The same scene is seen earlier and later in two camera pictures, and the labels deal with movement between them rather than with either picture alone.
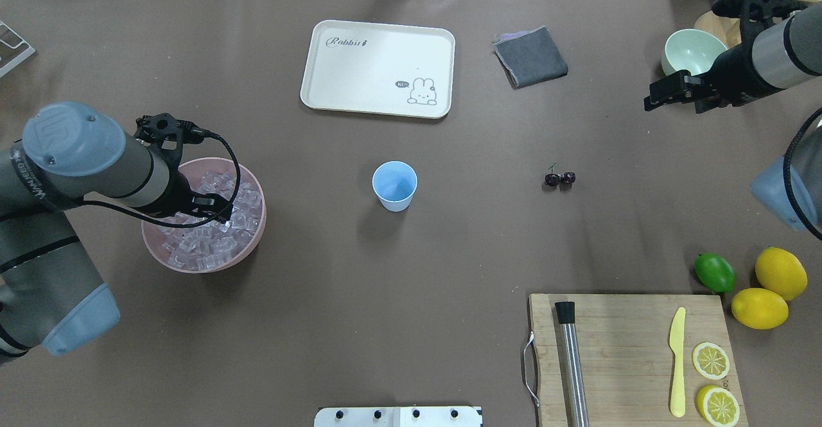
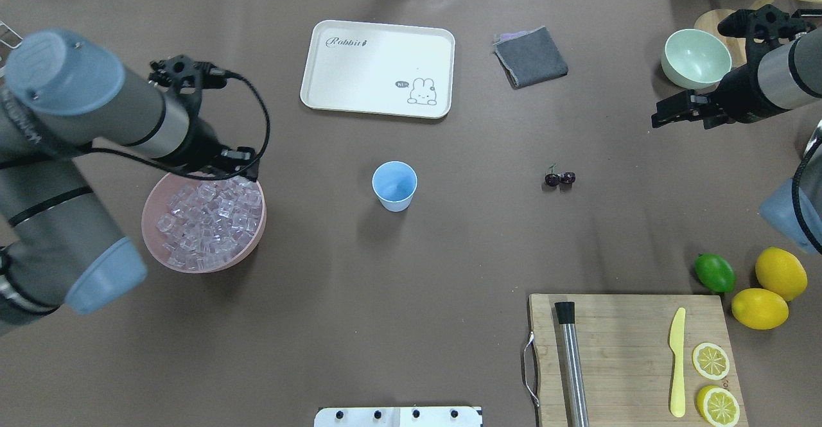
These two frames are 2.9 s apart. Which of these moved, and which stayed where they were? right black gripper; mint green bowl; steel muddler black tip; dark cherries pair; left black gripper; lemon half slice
Moved: right black gripper; left black gripper
Stayed: steel muddler black tip; mint green bowl; lemon half slice; dark cherries pair
